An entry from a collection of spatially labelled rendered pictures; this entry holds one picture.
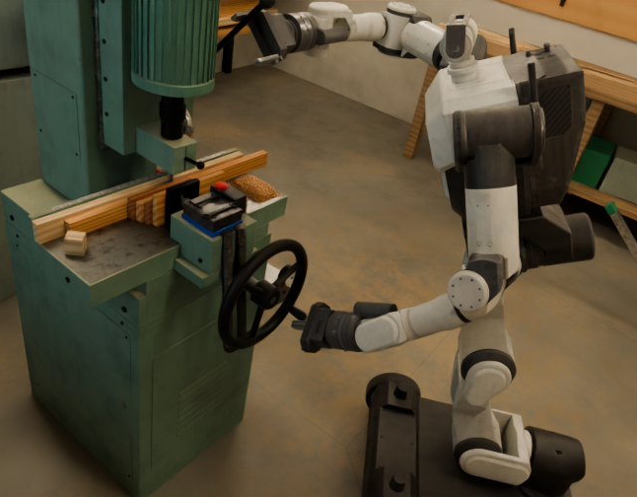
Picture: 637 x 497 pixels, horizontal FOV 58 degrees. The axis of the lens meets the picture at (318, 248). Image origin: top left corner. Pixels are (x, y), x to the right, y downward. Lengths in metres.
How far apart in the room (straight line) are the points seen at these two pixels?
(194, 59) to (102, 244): 0.44
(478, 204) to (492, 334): 0.58
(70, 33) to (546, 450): 1.68
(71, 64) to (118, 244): 0.42
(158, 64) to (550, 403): 2.01
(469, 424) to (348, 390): 0.64
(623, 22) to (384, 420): 3.06
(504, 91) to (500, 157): 0.18
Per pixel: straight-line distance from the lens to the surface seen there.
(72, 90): 1.49
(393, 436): 1.95
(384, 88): 4.89
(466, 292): 1.08
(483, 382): 1.61
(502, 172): 1.05
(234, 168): 1.60
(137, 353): 1.45
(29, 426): 2.16
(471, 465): 1.87
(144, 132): 1.43
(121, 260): 1.28
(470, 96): 1.18
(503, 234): 1.06
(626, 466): 2.57
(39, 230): 1.32
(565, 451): 1.95
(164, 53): 1.25
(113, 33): 1.37
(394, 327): 1.18
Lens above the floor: 1.67
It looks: 34 degrees down
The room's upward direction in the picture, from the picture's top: 12 degrees clockwise
